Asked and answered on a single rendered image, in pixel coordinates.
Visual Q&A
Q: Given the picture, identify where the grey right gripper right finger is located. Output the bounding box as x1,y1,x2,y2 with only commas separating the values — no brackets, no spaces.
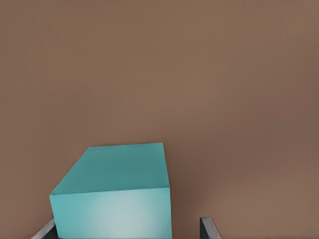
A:
199,217,222,239

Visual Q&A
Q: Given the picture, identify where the blue cube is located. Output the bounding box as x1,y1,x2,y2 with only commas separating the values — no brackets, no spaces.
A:
49,142,173,239

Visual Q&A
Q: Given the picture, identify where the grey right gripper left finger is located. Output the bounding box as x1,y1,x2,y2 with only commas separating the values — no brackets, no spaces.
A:
30,218,59,239

